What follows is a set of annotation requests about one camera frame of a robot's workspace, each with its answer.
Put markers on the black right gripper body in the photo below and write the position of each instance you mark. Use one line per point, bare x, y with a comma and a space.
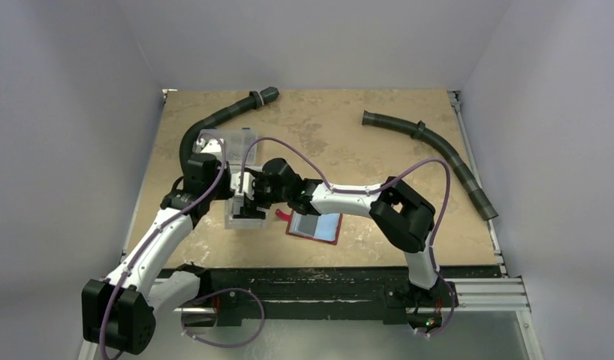
260, 187

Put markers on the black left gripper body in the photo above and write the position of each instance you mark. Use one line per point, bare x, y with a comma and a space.
223, 190

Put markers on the white plastic card box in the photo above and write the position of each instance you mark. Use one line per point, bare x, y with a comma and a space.
245, 213

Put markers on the red leather card holder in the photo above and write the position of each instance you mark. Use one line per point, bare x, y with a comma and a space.
323, 228

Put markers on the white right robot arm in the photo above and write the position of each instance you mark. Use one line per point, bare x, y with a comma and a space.
408, 220

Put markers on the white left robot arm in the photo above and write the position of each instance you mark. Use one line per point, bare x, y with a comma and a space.
120, 310

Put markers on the clear plastic screw box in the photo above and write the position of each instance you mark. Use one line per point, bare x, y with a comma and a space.
237, 142

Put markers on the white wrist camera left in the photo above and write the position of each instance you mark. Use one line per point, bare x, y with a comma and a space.
209, 145

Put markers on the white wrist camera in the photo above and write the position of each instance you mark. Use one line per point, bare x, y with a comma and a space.
241, 184
209, 145

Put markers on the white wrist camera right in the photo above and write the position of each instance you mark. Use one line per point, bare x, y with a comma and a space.
241, 184

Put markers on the aluminium frame rail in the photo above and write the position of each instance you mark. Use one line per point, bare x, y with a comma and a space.
502, 294

